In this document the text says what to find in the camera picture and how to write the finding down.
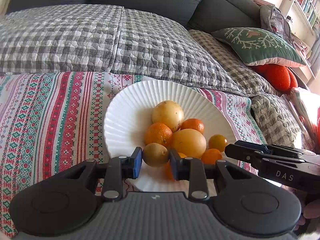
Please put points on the grey checked quilt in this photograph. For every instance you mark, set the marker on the grey checked quilt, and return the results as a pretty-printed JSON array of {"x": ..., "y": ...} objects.
[{"x": 108, "y": 38}]

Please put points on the bumpy mandarin front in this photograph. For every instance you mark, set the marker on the bumpy mandarin front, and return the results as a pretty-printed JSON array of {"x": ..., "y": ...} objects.
[{"x": 158, "y": 133}]

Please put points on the large yellow grapefruit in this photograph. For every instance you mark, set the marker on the large yellow grapefruit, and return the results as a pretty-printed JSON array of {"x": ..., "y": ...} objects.
[
  {"x": 169, "y": 113},
  {"x": 189, "y": 142}
]

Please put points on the patterned bag on sofa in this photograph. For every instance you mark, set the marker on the patterned bag on sofa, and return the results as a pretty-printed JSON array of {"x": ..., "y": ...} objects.
[{"x": 271, "y": 19}]

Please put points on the large yellow grapefruit back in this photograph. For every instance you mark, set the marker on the large yellow grapefruit back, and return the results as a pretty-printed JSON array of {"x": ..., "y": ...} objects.
[{"x": 169, "y": 113}]

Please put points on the large yellow grapefruit front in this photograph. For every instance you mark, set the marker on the large yellow grapefruit front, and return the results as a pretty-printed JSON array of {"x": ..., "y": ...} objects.
[{"x": 189, "y": 142}]

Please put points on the right hand pink glove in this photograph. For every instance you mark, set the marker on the right hand pink glove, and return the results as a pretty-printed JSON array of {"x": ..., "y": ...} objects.
[{"x": 310, "y": 207}]

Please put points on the beige checked quilt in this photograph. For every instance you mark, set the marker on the beige checked quilt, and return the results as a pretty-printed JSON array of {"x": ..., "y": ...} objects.
[{"x": 248, "y": 82}]

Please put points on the white bookshelf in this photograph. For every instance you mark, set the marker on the white bookshelf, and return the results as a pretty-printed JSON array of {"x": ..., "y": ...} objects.
[{"x": 303, "y": 15}]

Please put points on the bumpy mandarin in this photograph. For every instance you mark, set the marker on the bumpy mandarin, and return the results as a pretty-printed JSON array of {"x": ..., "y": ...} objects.
[
  {"x": 193, "y": 123},
  {"x": 158, "y": 133}
]

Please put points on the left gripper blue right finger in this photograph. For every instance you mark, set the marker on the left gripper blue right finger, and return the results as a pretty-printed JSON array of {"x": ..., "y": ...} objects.
[{"x": 192, "y": 170}]

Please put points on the red pumpkin cushion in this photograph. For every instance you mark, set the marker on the red pumpkin cushion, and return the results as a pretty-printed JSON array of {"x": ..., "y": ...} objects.
[{"x": 280, "y": 77}]

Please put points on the olive orange tomato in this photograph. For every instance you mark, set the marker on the olive orange tomato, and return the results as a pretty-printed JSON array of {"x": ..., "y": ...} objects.
[{"x": 218, "y": 142}]

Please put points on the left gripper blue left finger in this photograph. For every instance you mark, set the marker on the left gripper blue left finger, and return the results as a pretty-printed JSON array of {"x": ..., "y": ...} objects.
[{"x": 118, "y": 169}]

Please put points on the smooth orange tomato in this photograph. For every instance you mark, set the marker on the smooth orange tomato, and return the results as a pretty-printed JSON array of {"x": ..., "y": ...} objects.
[
  {"x": 168, "y": 172},
  {"x": 210, "y": 156}
]

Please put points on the grey woven blanket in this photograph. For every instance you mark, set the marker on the grey woven blanket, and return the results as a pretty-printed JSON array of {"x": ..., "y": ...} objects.
[{"x": 276, "y": 121}]

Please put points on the white ribbed plate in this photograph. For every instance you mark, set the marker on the white ribbed plate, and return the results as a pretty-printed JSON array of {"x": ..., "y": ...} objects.
[{"x": 129, "y": 114}]

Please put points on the green snowflake pillow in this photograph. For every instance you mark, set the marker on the green snowflake pillow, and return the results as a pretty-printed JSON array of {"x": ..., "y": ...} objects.
[{"x": 257, "y": 46}]

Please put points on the brown kiwi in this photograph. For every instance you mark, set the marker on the brown kiwi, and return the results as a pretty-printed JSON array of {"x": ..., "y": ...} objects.
[{"x": 155, "y": 155}]

